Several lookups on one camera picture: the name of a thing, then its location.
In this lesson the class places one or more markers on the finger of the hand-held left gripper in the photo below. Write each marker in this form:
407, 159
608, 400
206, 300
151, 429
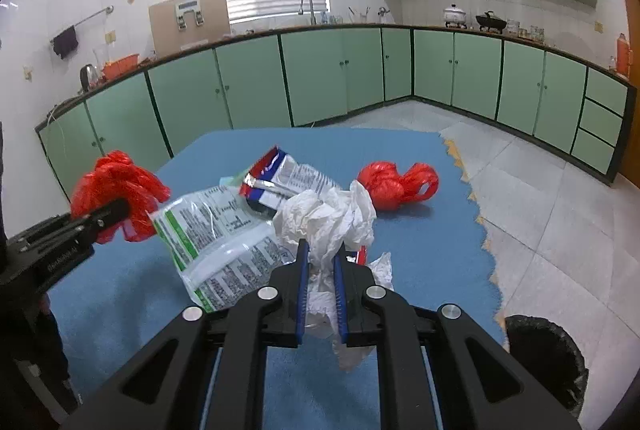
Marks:
107, 216

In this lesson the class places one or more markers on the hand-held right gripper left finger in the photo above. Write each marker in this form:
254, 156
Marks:
300, 290

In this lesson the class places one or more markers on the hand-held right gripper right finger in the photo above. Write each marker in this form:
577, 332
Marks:
340, 295

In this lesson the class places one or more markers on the red plastic bag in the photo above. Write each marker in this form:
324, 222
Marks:
115, 180
385, 185

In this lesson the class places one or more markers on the white paper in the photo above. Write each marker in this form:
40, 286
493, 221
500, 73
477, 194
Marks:
325, 215

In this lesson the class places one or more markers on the bin with black bag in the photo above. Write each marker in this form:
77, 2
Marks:
545, 360

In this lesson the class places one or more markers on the person's left forearm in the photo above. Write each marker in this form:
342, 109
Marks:
30, 360

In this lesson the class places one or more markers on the blue scalloped table mat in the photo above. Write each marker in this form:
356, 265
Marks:
425, 260

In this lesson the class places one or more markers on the green and white packet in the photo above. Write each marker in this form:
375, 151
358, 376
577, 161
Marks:
215, 235

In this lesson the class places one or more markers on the red blue white packet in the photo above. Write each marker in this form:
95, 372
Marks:
295, 175

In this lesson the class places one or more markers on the metal kettle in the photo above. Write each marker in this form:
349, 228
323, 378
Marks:
89, 77

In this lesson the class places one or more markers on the orange basket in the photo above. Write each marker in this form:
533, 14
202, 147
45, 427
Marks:
120, 67

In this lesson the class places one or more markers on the dark towel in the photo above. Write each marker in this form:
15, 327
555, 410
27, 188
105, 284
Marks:
66, 42

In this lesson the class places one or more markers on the green base cabinets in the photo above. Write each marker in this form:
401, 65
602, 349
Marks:
325, 74

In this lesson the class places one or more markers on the utensil cup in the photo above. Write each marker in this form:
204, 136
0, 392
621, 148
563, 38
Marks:
359, 16

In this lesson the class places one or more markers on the metal teapot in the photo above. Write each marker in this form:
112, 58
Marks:
383, 13

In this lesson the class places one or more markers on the white pot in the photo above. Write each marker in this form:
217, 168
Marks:
455, 16

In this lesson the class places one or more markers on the black wok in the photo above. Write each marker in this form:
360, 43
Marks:
490, 22

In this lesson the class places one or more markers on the row of glass jars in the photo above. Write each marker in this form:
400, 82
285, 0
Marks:
525, 31

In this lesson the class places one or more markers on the red thermos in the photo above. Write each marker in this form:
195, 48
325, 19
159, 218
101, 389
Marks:
622, 57

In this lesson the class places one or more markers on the brown wooden door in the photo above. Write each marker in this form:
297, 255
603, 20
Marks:
632, 9

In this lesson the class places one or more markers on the yellow wall socket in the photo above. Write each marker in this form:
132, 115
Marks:
111, 36

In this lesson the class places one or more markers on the metal towel rail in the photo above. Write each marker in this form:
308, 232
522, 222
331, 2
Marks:
90, 17

